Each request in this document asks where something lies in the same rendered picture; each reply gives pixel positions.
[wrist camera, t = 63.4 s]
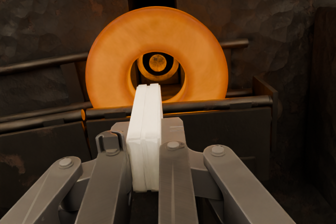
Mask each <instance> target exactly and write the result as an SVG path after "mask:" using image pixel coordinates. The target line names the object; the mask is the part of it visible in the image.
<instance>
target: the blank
mask: <svg viewBox="0 0 336 224"><path fill-rule="evenodd" d="M151 52H162V53H166V54H168V55H170V56H172V57H174V58H175V59H176V60H177V61H178V62H179V63H180V64H181V66H182V67H183V70H184V72H185V80H184V84H183V86H182V88H181V90H180V91H179V92H178V94H177V95H175V96H174V97H172V98H171V99H168V100H165V101H162V102H161V103H172V102H185V101H198V100H212V99H225V97H226V93H227V88H228V66H227V61H226V58H225V55H224V52H223V50H222V47H221V45H220V44H219V42H218V40H217V39H216V37H215V36H214V35H213V33H212V32H211V31H210V30H209V29H208V28H207V27H206V26H205V25H204V24H203V23H201V22H200V21H199V20H198V19H196V18H195V17H193V16H192V15H190V14H188V13H186V12H184V11H181V10H178V9H175V8H171V7H165V6H149V7H143V8H139V9H135V10H132V11H129V12H127V13H125V14H123V15H121V16H119V17H117V18H116V19H114V20H113V21H112V22H110V23H109V24H108V25H107V26H106V27H105V28H104V29H103V30H102V31H101V32H100V34H99V35H98V36H97V38H96V39H95V41H94V43H93V45H92V47H91V49H90V51H89V54H88V57H87V62H86V68H85V82H86V89H87V93H88V96H89V99H90V101H91V104H92V106H93V108H105V107H118V106H132V105H134V100H135V95H136V90H135V89H134V87H133V85H132V82H131V68H132V65H133V62H134V61H135V60H136V59H137V58H139V57H140V56H142V55H144V54H147V53H151Z"/></svg>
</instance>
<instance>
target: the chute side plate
mask: <svg viewBox="0 0 336 224"><path fill-rule="evenodd" d="M178 117H179V118H180V119H181V120H182V121H183V127H184V134H185V141H186V145H187V147H188V148H189V149H191V150H192V151H195V152H200V153H203V152H204V149H205V148H207V147H209V146H212V145H224V146H227V147H229V148H230V149H232V151H233V152H234V153H235V154H236V155H237V156H238V157H239V158H241V157H255V177H256V178H257V179H258V180H259V181H268V180H269V167H270V135H271V108H270V107H256V108H242V109H229V110H215V111H202V112H188V113H175V114H163V119H164V118H178ZM130 120H131V117H121V118H108V119H95V120H87V121H86V128H87V134H88V138H87V135H86V131H85V128H84V124H83V121H77V122H71V123H65V124H59V125H53V126H47V127H41V128H35V129H29V130H23V131H17V132H11V133H5V134H0V208H7V207H13V206H14V205H15V204H16V203H17V201H18V200H19V199H20V198H21V197H22V196H23V195H24V194H25V193H26V192H27V191H28V190H29V189H30V188H31V187H32V185H33V184H34V183H35V182H36V181H37V180H38V179H39V178H40V177H41V176H42V175H43V174H44V173H45V172H46V171H47V170H48V168H49V167H50V166H51V165H52V164H53V163H55V162H56V161H57V160H59V159H61V158H64V157H78V158H79V159H80V160H81V163H85V162H89V161H92V160H94V159H96V158H97V156H98V148H97V143H96V136H97V135H99V134H100V133H102V132H105V131H110V130H111V128H112V126H113V125H114V124H115V123H120V122H130ZM88 140H89V142H88Z"/></svg>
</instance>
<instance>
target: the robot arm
mask: <svg viewBox="0 0 336 224"><path fill-rule="evenodd" d="M95 140H96V145H97V151H98V155H97V158H96V159H94V160H91V161H87V162H84V163H81V159H80V158H78V157H75V156H67V157H63V158H61V159H59V160H57V161H56V162H54V163H53V164H52V165H51V166H50V167H49V168H48V169H47V171H46V172H45V173H44V174H43V175H42V176H41V177H40V178H39V179H38V180H37V181H36V182H35V183H34V184H33V185H32V187H31V188H30V189H29V190H28V191H27V192H26V193H25V194H24V195H23V196H22V197H21V198H20V199H19V200H18V201H17V203H16V204H15V205H14V206H13V207H12V208H11V209H10V210H9V211H8V212H7V213H6V214H5V215H4V216H3V217H2V218H1V220H0V224H130V218H131V209H132V201H133V192H132V187H133V191H135V192H136V193H146V192H147V190H151V192H158V224H199V221H198V214H197V207H196V200H195V196H197V197H202V198H204V199H205V203H206V204H207V206H208V208H209V210H210V212H211V214H212V215H213V217H214V219H215V221H216V223H217V224H296V223H295V222H294V221H293V219H292V218H291V217H290V216H289V215H288V214H287V213H286V211H285V210H284V209H283V208H282V207H281V206H280V204H279V203H278V202H277V201H276V200H275V199H274V198H273V196H272V195H271V194H270V193H269V192H268V191H267V190H266V188H265V187H264V186H263V185H262V184H261V183H260V181H259V180H258V179H257V178H256V177H255V176H254V175H253V173H252V172H251V171H250V170H249V169H248V168H247V167H246V165H245V164H244V163H243V162H242V161H241V160H240V159H239V157H238V156H237V155H236V154H235V153H234V152H233V150H232V149H230V148H229V147H227V146H225V145H219V144H216V145H211V146H208V147H207V148H205V149H204V151H203V152H197V151H193V150H191V149H189V148H188V146H187V144H186V138H185V131H184V124H183V121H182V120H181V119H180V118H179V117H172V118H163V109H162V98H161V86H160V85H159V84H158V83H154V84H150V85H149V86H147V85H146V84H141V85H138V86H137V88H136V93H135V98H134V103H133V108H132V113H131V118H130V121H127V122H116V123H115V124H114V125H113V126H112V127H111V130H107V131H104V132H101V133H100V134H98V135H97V136H96V138H95Z"/></svg>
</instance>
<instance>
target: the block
mask: <svg viewBox="0 0 336 224"><path fill-rule="evenodd" d="M304 172H305V175H306V177H307V178H308V179H309V181H310V182H311V183H312V184H313V186H314V187H315V188H316V189H317V190H318V192H319V193H320V194H321V195H322V197H323V198H324V199H325V200H326V201H327V203H328V204H329V205H330V206H331V207H332V209H333V210H334V211H335V212H336V2H333V3H326V4H324V5H322V6H320V7H318V8H317V10H316V13H315V21H314V35H313V50H312V64H311V78H310V92H309V106H308V120H307V134H306V148H305V162H304Z"/></svg>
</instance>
